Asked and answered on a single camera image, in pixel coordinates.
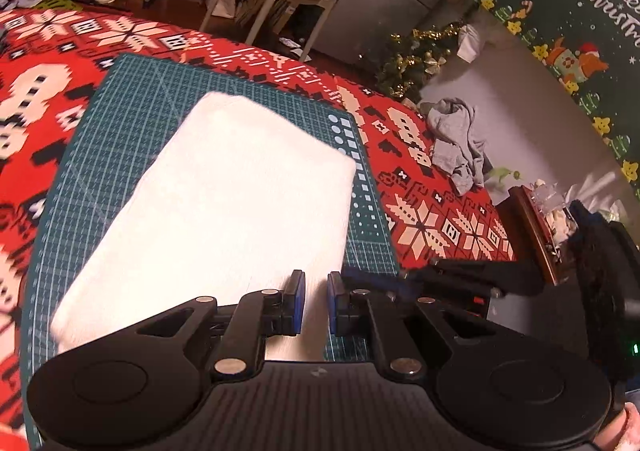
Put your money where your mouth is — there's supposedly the grey crumpled garment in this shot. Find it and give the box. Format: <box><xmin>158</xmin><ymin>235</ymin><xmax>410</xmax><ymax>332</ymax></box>
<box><xmin>426</xmin><ymin>98</ymin><xmax>486</xmax><ymax>196</ymax></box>

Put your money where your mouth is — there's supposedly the small decorated christmas tree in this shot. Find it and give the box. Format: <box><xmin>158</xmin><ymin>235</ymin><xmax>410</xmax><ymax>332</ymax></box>
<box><xmin>376</xmin><ymin>22</ymin><xmax>462</xmax><ymax>104</ymax></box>

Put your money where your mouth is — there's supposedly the green christmas wall banner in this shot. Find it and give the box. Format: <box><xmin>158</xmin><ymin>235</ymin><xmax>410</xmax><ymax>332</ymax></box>
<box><xmin>474</xmin><ymin>0</ymin><xmax>639</xmax><ymax>189</ymax></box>

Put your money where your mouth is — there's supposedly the dark wooden side table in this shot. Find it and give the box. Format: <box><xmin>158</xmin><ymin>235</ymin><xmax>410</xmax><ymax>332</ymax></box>
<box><xmin>497</xmin><ymin>185</ymin><xmax>563</xmax><ymax>286</ymax></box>

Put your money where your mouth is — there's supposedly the red patterned christmas blanket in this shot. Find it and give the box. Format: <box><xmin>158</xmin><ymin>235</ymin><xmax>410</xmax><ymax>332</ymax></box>
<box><xmin>1</xmin><ymin>10</ymin><xmax>513</xmax><ymax>450</ymax></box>

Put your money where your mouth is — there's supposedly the person right hand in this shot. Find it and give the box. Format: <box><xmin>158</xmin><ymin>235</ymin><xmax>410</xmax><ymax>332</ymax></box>
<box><xmin>593</xmin><ymin>402</ymin><xmax>640</xmax><ymax>451</ymax></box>

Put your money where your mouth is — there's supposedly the green cutting mat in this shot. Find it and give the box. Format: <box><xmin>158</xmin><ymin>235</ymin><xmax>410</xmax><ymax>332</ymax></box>
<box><xmin>19</xmin><ymin>52</ymin><xmax>402</xmax><ymax>449</ymax></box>

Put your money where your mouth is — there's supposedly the white knit v-neck sweater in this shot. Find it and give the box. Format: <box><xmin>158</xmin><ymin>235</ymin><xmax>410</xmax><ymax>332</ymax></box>
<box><xmin>51</xmin><ymin>92</ymin><xmax>356</xmax><ymax>361</ymax></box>

